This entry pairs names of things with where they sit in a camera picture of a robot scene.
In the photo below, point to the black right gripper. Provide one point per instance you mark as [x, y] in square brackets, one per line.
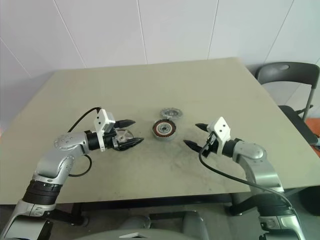
[212, 140]

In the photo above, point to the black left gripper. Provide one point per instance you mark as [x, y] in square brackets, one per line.
[110, 143]

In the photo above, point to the silver part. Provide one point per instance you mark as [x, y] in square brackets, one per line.
[123, 136]

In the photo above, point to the silver motor stator housing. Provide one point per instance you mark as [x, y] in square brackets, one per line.
[164, 128]

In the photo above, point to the small grey metal ring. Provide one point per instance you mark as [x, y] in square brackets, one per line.
[171, 112]

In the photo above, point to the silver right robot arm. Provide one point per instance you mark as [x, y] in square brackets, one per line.
[262, 172]

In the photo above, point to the dark grey rounded shape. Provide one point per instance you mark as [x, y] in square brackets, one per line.
[136, 226]

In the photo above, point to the dark grey folding chair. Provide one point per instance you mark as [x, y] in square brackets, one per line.
[287, 73]

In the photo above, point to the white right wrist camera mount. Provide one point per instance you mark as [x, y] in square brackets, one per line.
[222, 128]

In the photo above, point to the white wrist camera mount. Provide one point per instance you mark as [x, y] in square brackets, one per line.
[100, 122]
[222, 128]

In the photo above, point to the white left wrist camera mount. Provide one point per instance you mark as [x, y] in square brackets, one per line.
[100, 122]

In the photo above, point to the black table frame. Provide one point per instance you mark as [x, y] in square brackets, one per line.
[150, 200]

